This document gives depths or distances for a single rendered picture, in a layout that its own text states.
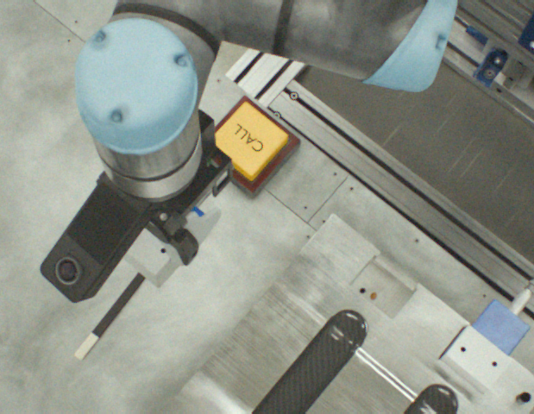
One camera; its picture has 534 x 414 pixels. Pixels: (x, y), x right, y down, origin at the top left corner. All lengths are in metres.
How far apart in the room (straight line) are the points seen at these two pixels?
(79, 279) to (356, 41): 0.30
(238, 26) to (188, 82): 0.07
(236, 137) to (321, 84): 0.72
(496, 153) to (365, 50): 1.15
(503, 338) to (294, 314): 0.20
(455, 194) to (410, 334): 0.79
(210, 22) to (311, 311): 0.41
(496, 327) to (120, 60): 0.52
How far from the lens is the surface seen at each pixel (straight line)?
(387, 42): 0.75
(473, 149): 1.88
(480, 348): 1.07
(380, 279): 1.12
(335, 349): 1.08
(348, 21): 0.74
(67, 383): 1.17
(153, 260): 1.02
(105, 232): 0.88
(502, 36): 1.41
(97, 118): 0.71
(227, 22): 0.76
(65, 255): 0.90
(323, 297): 1.08
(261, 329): 1.08
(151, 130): 0.71
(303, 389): 1.08
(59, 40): 1.28
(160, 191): 0.82
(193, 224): 0.97
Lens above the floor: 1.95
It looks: 73 degrees down
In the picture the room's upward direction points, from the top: 4 degrees clockwise
